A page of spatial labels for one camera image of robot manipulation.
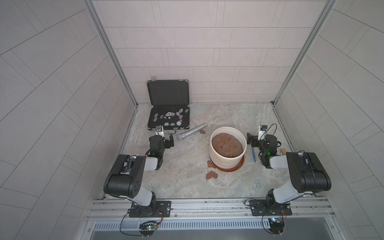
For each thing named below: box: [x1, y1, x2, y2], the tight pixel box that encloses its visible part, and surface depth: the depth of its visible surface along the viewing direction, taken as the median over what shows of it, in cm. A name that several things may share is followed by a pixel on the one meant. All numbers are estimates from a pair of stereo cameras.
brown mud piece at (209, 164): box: [207, 160, 216, 169], surface depth 86 cm
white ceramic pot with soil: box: [209, 126, 247, 169], surface depth 84 cm
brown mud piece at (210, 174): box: [206, 170, 218, 180], surface depth 84 cm
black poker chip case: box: [146, 79, 190, 130], surface depth 107 cm
